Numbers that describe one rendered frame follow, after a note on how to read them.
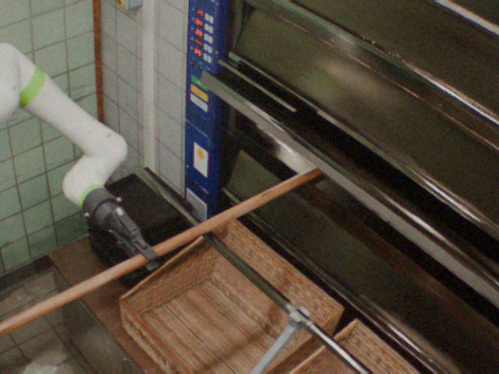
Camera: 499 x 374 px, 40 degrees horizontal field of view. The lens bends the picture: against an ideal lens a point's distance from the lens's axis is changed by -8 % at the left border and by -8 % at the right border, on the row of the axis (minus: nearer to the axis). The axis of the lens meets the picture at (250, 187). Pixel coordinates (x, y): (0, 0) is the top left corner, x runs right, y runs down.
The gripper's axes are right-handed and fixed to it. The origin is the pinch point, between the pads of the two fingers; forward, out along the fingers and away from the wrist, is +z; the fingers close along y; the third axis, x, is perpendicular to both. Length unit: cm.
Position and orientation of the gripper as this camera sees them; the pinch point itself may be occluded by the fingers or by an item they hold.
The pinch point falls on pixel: (146, 255)
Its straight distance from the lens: 186.3
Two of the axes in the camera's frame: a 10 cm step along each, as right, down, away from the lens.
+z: 6.4, 5.2, -5.7
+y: -0.6, 7.7, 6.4
